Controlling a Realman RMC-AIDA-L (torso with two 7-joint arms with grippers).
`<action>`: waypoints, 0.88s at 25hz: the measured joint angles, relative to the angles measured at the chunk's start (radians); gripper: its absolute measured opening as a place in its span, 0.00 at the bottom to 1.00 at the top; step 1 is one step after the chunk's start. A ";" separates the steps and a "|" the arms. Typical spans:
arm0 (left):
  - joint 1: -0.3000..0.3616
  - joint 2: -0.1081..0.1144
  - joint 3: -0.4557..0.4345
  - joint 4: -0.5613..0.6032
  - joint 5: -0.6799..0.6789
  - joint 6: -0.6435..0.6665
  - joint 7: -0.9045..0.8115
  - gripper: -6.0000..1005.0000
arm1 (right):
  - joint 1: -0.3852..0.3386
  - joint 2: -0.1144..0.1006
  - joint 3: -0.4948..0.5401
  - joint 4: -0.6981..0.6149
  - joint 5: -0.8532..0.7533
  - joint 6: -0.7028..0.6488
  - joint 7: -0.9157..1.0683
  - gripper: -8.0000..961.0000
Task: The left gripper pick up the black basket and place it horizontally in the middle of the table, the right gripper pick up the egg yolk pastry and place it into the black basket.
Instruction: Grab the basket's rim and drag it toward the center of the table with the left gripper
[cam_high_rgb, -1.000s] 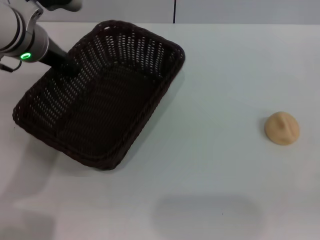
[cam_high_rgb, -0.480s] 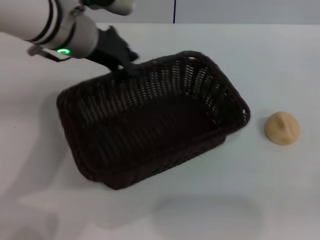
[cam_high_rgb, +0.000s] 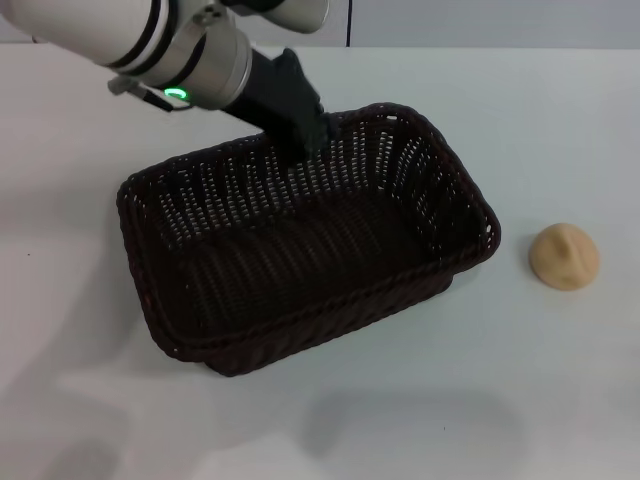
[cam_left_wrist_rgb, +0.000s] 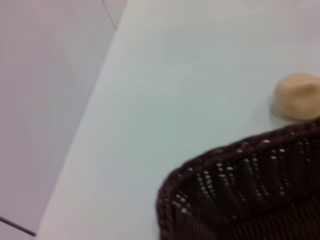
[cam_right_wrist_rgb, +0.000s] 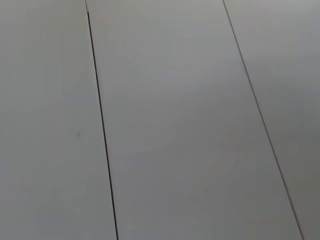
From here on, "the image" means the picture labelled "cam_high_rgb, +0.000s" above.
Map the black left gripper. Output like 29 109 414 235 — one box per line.
221 47 346 164

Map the black woven rectangular basket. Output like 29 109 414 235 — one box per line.
116 101 502 377

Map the beige round bread bun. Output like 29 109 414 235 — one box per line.
528 222 600 291

